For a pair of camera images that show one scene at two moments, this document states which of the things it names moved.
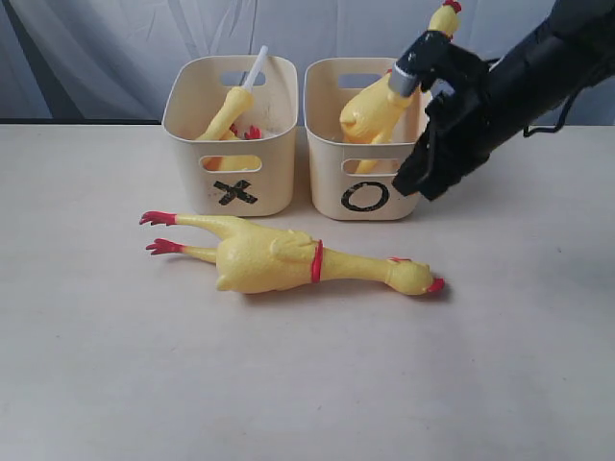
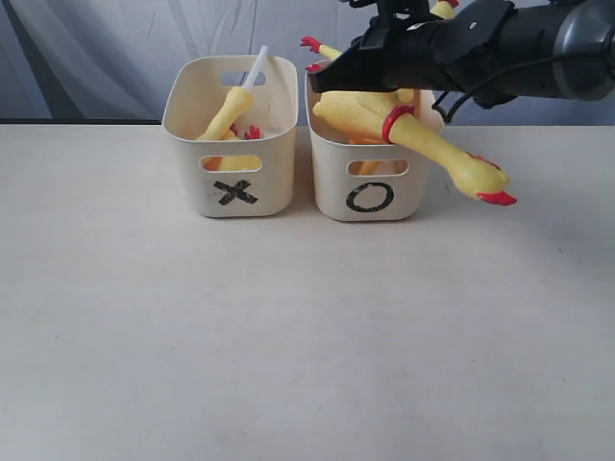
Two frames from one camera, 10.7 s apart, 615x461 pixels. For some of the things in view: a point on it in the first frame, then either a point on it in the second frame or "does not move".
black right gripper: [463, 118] → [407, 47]
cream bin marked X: [252, 177] does not move
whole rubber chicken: [251, 260] → [384, 115]
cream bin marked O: [355, 181] does not move
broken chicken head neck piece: [238, 100] does not move
